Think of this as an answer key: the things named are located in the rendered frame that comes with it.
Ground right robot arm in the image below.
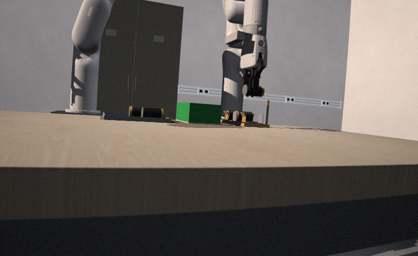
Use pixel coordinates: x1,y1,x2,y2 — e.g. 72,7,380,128
66,0,114,114

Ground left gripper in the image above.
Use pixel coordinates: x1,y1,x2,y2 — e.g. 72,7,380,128
240,34,267,92

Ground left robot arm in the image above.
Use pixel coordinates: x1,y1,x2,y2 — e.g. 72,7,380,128
221,0,268,120

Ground green box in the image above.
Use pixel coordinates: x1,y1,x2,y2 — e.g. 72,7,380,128
176,102,222,125

